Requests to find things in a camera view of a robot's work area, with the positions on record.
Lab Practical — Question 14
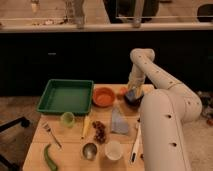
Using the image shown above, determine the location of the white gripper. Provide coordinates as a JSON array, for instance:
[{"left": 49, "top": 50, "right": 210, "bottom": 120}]
[{"left": 128, "top": 75, "right": 145, "bottom": 93}]

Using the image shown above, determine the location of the blue sponge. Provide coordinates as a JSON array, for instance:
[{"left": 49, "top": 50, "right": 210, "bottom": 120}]
[{"left": 125, "top": 90, "right": 137, "bottom": 102}]

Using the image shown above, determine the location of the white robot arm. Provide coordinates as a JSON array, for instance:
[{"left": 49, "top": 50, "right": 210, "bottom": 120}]
[{"left": 128, "top": 48, "right": 202, "bottom": 171}]

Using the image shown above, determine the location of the purple bowl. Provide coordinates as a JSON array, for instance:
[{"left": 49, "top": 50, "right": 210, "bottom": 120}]
[{"left": 124, "top": 94, "right": 142, "bottom": 107}]

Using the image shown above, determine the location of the orange bowl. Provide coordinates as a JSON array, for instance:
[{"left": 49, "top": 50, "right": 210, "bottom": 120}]
[{"left": 92, "top": 87, "right": 115, "bottom": 107}]

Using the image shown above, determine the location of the orange fruit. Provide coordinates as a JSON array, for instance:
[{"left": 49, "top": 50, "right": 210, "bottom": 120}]
[{"left": 117, "top": 87, "right": 128, "bottom": 99}]

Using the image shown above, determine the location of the grey cloth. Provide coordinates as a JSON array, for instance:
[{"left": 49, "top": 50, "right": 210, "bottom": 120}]
[{"left": 111, "top": 107, "right": 129, "bottom": 135}]

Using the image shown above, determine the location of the bunch of dark grapes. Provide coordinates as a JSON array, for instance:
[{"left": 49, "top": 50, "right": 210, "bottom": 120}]
[{"left": 92, "top": 121, "right": 106, "bottom": 144}]

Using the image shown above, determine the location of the green plastic tray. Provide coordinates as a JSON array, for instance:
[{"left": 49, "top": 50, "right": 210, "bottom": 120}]
[{"left": 37, "top": 79, "right": 94, "bottom": 116}]

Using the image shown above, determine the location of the white cup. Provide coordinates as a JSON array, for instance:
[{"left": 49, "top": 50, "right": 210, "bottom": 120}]
[{"left": 105, "top": 140, "right": 123, "bottom": 161}]

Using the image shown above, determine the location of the green cup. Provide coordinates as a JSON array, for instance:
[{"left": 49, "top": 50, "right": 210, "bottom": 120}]
[{"left": 60, "top": 112, "right": 75, "bottom": 128}]

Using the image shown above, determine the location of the metal cup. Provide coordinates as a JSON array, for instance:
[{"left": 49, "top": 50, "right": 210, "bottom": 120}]
[{"left": 82, "top": 143, "right": 97, "bottom": 160}]

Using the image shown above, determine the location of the silver fork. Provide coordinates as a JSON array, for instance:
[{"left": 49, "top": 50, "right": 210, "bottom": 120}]
[{"left": 42, "top": 123, "right": 62, "bottom": 149}]

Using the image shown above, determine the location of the dark cabinet counter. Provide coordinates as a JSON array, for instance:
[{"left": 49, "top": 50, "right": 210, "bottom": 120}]
[{"left": 0, "top": 23, "right": 213, "bottom": 96}]

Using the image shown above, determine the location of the green chili pepper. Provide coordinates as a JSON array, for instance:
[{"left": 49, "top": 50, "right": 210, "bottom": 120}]
[{"left": 43, "top": 144, "right": 58, "bottom": 171}]

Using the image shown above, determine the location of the black chair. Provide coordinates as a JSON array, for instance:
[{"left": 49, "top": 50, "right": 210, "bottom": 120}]
[{"left": 0, "top": 117, "right": 30, "bottom": 171}]

